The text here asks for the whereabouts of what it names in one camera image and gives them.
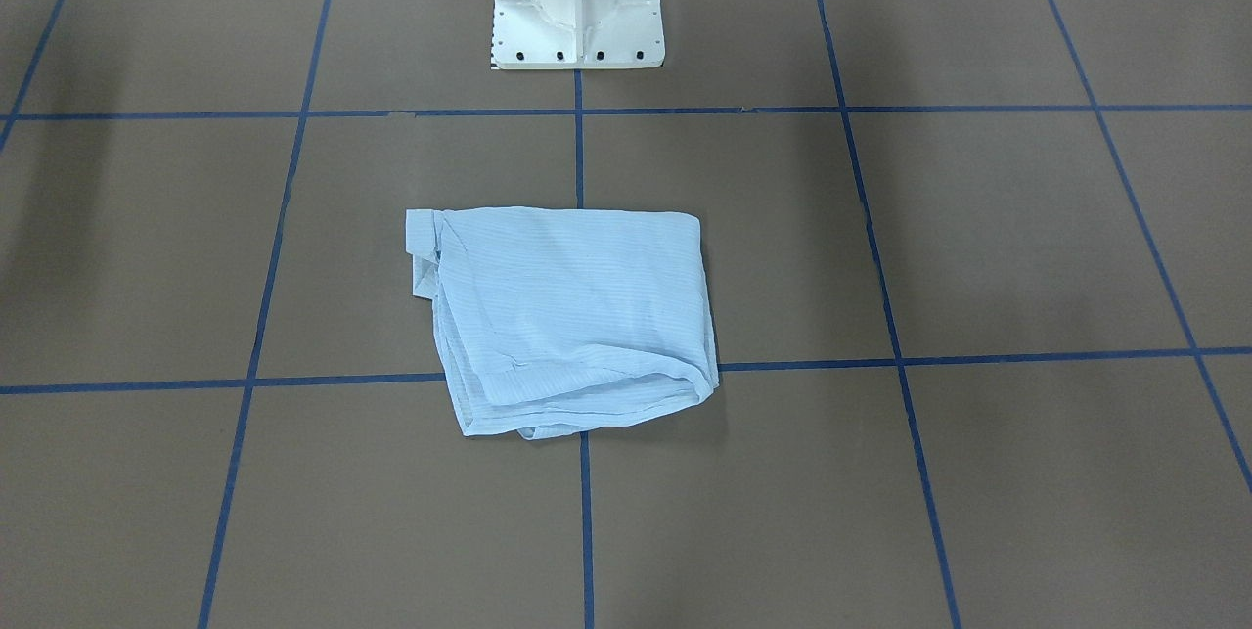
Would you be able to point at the light blue button shirt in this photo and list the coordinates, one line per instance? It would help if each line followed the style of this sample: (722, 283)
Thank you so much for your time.
(551, 322)

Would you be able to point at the white central pillar with base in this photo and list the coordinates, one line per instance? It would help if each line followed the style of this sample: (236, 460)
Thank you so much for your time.
(577, 35)

